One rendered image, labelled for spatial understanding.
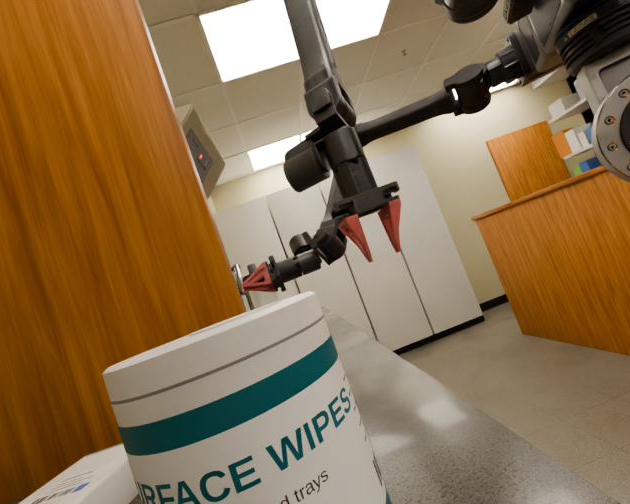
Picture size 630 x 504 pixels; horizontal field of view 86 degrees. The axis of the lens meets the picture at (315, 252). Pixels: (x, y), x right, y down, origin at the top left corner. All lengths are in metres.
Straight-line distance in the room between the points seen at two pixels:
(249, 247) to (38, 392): 3.25
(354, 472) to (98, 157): 0.62
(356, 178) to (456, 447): 0.36
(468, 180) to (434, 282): 1.57
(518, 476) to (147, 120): 0.66
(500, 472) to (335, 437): 0.13
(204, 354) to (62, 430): 0.55
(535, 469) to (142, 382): 0.23
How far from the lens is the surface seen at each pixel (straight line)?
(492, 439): 0.31
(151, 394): 0.18
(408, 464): 0.31
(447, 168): 4.90
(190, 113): 0.77
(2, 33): 0.88
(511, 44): 1.12
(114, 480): 0.47
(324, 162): 0.56
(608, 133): 0.76
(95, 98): 0.74
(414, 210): 4.09
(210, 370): 0.17
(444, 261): 4.13
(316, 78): 0.62
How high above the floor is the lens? 1.09
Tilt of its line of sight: 5 degrees up
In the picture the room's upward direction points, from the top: 20 degrees counter-clockwise
